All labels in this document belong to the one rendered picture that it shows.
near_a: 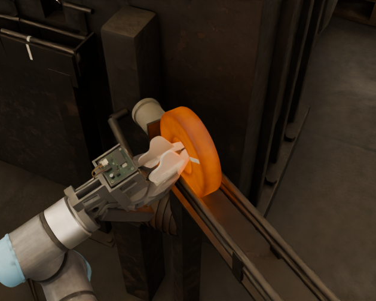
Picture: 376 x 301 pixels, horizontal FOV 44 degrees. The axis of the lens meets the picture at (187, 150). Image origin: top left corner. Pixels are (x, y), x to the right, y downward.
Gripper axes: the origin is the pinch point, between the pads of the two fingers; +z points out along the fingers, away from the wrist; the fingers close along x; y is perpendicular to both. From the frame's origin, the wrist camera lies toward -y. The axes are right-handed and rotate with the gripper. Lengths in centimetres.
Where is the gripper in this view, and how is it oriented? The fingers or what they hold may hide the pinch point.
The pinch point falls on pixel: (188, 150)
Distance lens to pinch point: 77.2
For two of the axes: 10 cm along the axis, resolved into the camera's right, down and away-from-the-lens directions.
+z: 8.2, -5.6, 0.9
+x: -5.0, -6.4, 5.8
